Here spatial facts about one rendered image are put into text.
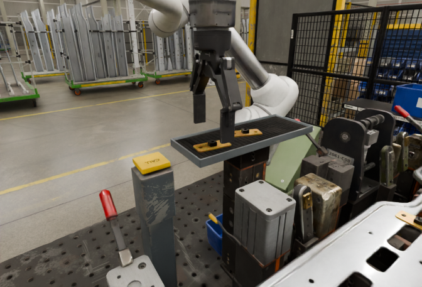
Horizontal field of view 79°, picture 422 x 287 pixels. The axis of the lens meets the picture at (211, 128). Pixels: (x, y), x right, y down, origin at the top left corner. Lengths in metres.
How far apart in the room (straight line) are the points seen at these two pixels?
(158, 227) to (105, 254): 0.46
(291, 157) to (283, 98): 0.28
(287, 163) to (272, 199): 0.78
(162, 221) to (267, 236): 0.23
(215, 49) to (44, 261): 0.89
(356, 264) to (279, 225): 0.16
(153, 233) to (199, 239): 0.43
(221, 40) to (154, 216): 0.38
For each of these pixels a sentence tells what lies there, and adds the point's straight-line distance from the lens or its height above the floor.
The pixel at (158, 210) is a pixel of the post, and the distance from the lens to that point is 0.57.
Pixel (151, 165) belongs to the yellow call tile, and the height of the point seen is 1.16.
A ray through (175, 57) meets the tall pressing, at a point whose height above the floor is 0.71.
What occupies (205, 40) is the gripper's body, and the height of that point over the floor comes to 1.39.
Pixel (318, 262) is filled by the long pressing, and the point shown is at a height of 1.00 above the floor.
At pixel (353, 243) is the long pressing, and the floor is 1.00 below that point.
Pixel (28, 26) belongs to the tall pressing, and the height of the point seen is 1.62.
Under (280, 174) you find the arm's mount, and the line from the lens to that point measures 1.27.
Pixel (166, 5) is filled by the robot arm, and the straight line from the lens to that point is 0.76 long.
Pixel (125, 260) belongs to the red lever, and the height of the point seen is 1.07.
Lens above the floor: 1.40
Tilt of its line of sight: 20 degrees down
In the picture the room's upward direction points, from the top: straight up
